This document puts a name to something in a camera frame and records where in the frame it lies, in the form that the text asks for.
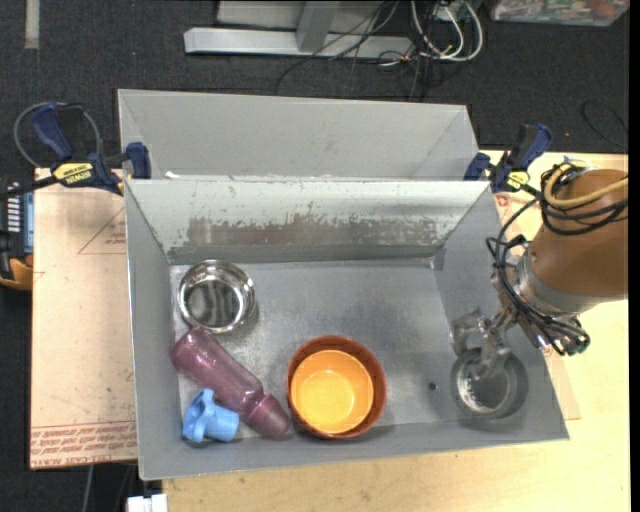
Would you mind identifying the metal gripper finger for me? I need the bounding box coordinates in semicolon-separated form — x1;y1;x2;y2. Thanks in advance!
473;343;512;382
451;308;486;354

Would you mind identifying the clear round glass cup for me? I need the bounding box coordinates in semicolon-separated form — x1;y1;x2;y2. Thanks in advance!
449;348;531;421

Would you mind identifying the red-brown bowl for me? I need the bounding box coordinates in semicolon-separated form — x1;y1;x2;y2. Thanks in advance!
286;334;389;442

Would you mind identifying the grey metal bin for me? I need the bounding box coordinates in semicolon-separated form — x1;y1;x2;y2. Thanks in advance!
117;88;570;482

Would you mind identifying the orange-yellow bowl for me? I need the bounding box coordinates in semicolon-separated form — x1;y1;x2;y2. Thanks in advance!
290;349;376;436

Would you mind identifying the clear glass bowl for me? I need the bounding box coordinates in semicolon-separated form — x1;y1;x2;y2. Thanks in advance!
177;259;259;335

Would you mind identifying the purple plastic bottle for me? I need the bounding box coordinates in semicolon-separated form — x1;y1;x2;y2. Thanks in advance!
169;325;293;442

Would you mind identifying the light blue plastic piece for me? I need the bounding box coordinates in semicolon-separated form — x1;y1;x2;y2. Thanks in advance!
181;388;241;444

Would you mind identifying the brown cardboard board red print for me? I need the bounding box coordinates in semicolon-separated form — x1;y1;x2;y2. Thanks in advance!
29;168;582;471

